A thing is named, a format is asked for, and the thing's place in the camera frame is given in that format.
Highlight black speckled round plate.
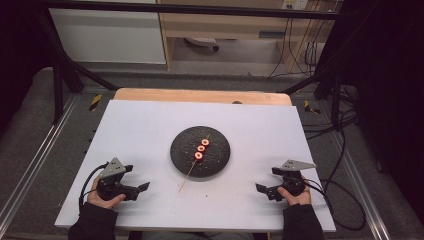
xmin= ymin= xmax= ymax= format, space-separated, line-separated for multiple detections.
xmin=169 ymin=125 xmax=232 ymax=179

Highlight black metal frame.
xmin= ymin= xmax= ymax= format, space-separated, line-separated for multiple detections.
xmin=33 ymin=0 xmax=361 ymax=129

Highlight hand-held gripper black cable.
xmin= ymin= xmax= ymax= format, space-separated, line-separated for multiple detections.
xmin=78 ymin=162 xmax=110 ymax=214
xmin=301 ymin=178 xmax=367 ymax=232

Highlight black curtain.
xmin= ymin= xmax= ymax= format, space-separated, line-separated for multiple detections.
xmin=0 ymin=0 xmax=56 ymax=129
xmin=319 ymin=0 xmax=424 ymax=228

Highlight person's right hand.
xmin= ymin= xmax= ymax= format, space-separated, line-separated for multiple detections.
xmin=277 ymin=184 xmax=313 ymax=207

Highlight white board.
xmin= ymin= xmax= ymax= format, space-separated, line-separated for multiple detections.
xmin=54 ymin=99 xmax=337 ymax=233

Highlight left hand-held gripper black cable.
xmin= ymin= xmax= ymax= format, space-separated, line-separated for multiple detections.
xmin=78 ymin=162 xmax=110 ymax=214

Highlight thin bamboo skewer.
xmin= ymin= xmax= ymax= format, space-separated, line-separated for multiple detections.
xmin=178 ymin=133 xmax=212 ymax=194

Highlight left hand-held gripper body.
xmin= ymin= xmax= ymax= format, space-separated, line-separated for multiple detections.
xmin=95 ymin=157 xmax=139 ymax=202

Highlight white wall socket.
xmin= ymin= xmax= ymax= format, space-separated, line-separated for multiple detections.
xmin=281 ymin=0 xmax=308 ymax=10

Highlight aluminium rail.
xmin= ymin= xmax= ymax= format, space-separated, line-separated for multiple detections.
xmin=328 ymin=131 xmax=391 ymax=240
xmin=0 ymin=94 xmax=79 ymax=228

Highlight right hand-held gripper black cable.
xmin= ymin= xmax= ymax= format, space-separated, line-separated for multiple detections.
xmin=301 ymin=178 xmax=367 ymax=232

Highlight white cabinet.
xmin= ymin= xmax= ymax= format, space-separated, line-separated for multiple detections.
xmin=49 ymin=8 xmax=167 ymax=65

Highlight wooden table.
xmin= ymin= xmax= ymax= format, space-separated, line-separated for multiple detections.
xmin=113 ymin=87 xmax=293 ymax=107

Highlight light wooden desk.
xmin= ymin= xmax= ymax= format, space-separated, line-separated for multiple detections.
xmin=156 ymin=0 xmax=334 ymax=73

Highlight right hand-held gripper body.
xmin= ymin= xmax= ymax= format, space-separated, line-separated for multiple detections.
xmin=266 ymin=159 xmax=317 ymax=202

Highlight black cables on floor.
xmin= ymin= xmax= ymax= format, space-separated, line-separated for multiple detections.
xmin=301 ymin=84 xmax=360 ymax=141

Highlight person's left hand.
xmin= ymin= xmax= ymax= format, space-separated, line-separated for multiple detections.
xmin=87 ymin=176 xmax=127 ymax=210

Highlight hanging black cables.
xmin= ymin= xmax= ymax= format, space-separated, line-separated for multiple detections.
xmin=268 ymin=16 xmax=329 ymax=79

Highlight white chair base with caster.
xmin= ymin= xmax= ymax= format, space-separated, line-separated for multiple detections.
xmin=184 ymin=36 xmax=220 ymax=52

